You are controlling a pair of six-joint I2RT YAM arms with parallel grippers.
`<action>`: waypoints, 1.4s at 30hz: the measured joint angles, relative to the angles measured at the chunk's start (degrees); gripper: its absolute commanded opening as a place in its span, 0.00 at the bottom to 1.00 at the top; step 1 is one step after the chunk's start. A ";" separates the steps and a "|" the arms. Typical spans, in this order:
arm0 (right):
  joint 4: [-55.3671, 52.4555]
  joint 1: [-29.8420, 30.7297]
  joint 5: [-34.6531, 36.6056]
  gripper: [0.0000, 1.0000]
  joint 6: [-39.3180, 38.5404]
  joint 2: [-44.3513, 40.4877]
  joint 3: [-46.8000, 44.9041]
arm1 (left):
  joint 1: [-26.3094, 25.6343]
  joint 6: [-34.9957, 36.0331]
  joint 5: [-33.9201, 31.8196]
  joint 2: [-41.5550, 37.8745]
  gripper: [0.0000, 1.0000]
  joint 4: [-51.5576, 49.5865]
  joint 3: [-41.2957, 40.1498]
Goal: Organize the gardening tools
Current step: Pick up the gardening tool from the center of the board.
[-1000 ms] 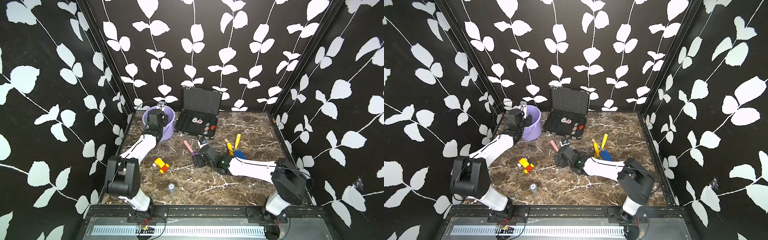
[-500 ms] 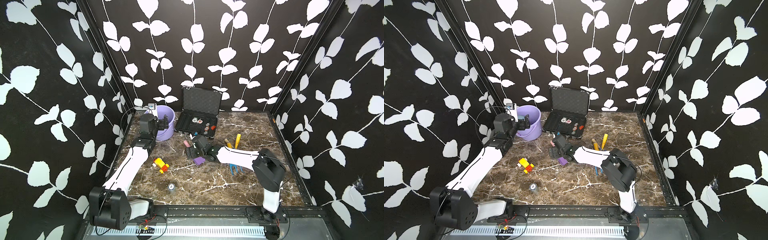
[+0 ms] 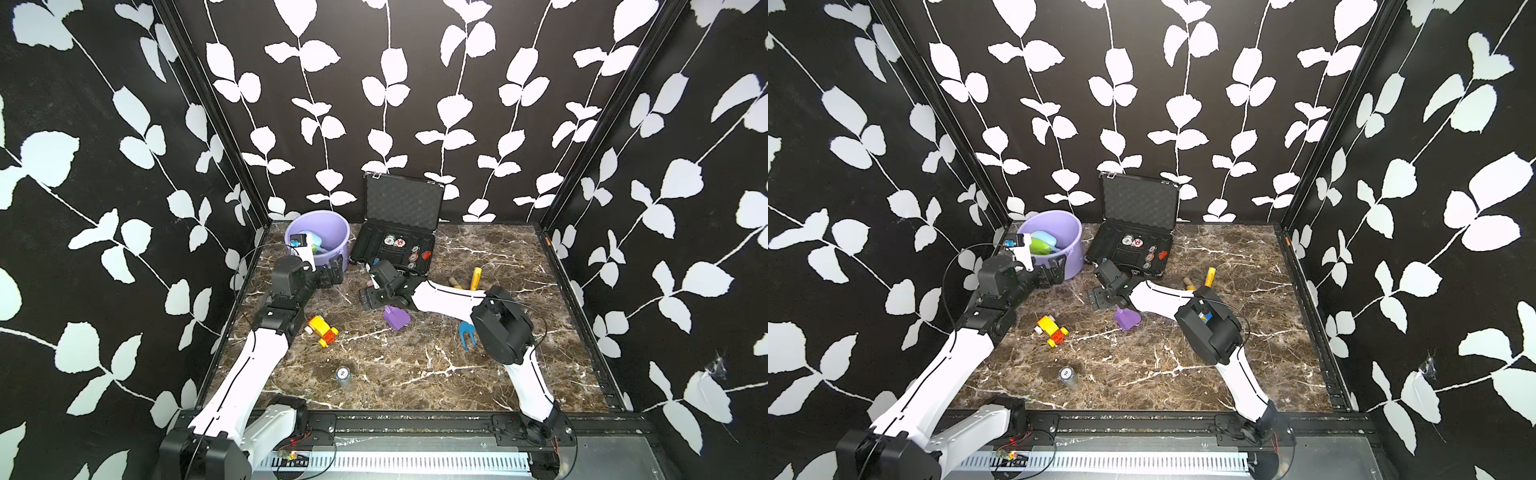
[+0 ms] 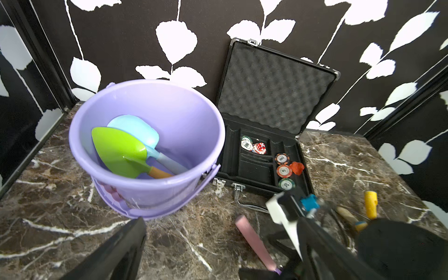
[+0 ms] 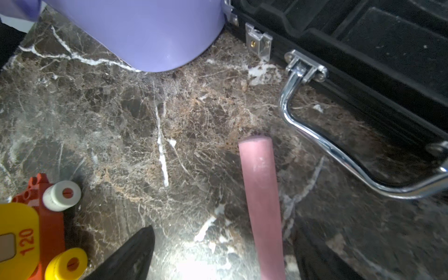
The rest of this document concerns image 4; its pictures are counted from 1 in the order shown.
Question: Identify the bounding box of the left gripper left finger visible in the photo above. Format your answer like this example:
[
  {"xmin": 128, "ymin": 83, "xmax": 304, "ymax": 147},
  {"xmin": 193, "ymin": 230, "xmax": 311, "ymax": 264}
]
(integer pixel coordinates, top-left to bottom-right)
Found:
[{"xmin": 61, "ymin": 217, "xmax": 147, "ymax": 280}]

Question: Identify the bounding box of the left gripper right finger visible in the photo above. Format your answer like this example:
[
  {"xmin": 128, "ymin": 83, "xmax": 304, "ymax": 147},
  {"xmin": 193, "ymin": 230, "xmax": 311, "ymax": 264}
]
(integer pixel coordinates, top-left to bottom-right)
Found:
[{"xmin": 297, "ymin": 218, "xmax": 383, "ymax": 280}]

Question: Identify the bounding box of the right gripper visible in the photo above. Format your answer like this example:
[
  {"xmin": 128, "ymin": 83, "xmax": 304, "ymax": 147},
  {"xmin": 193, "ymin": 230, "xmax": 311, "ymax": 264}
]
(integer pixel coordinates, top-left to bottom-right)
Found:
[{"xmin": 238, "ymin": 231, "xmax": 303, "ymax": 280}]

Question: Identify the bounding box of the purple shovel pink handle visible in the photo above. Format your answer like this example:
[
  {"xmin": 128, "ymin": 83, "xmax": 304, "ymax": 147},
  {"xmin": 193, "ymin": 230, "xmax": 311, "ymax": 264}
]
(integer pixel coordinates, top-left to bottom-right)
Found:
[{"xmin": 235, "ymin": 215, "xmax": 281, "ymax": 275}]

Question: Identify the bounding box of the green trowel yellow handle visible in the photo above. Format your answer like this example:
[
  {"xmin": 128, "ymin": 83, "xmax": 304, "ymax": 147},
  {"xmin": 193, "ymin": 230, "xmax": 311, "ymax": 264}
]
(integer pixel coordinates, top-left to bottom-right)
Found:
[{"xmin": 91, "ymin": 127, "xmax": 172, "ymax": 179}]

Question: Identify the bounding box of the light blue toy shovel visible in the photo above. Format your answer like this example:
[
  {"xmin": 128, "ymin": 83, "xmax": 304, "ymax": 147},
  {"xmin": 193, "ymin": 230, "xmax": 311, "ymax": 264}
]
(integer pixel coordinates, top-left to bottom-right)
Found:
[{"xmin": 107, "ymin": 114, "xmax": 188, "ymax": 175}]

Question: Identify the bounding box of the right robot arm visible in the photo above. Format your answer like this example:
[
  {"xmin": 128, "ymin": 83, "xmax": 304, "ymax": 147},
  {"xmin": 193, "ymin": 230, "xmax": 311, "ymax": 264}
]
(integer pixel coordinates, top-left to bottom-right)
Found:
[{"xmin": 239, "ymin": 218, "xmax": 448, "ymax": 280}]

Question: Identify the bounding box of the yellow tool wooden tip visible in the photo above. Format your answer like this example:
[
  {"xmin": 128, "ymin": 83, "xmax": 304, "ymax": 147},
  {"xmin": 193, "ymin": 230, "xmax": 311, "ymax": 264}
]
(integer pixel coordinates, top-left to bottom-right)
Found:
[{"xmin": 336, "ymin": 206, "xmax": 368, "ymax": 232}]

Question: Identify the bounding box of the red plastic piece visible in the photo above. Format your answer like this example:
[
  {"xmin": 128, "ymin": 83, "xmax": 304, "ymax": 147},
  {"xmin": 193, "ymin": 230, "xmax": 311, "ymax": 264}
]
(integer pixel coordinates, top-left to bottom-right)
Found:
[{"xmin": 289, "ymin": 162, "xmax": 305, "ymax": 176}]

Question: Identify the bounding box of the orange black poker chip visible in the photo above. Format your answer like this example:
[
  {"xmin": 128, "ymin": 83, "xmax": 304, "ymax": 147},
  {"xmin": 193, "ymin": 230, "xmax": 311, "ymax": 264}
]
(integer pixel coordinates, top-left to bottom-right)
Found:
[{"xmin": 275, "ymin": 153, "xmax": 290, "ymax": 165}]

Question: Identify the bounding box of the red white poker chip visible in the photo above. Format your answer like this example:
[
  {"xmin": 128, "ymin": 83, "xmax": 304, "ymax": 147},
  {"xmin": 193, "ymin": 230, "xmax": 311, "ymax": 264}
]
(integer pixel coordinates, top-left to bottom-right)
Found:
[{"xmin": 252, "ymin": 142, "xmax": 267, "ymax": 155}]

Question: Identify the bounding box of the white green poker chip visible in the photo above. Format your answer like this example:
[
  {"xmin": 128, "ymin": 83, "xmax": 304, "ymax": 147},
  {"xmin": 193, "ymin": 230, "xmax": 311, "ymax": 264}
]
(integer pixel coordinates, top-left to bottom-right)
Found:
[{"xmin": 241, "ymin": 135, "xmax": 253, "ymax": 152}]

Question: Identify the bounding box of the purple plastic bucket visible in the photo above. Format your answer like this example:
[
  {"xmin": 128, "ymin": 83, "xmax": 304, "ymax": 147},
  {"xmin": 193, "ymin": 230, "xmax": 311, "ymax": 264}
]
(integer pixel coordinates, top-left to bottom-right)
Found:
[{"xmin": 69, "ymin": 79, "xmax": 225, "ymax": 220}]

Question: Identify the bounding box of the black poker chip case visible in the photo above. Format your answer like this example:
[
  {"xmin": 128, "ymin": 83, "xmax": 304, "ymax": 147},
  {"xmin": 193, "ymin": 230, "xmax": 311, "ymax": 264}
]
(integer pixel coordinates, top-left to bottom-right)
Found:
[{"xmin": 215, "ymin": 38, "xmax": 340, "ymax": 199}]

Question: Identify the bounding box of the blue trowel yellow handle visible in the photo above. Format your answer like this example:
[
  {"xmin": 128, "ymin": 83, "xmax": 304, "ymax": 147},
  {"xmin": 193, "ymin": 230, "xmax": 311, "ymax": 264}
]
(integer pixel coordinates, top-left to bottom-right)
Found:
[{"xmin": 364, "ymin": 191, "xmax": 378, "ymax": 219}]

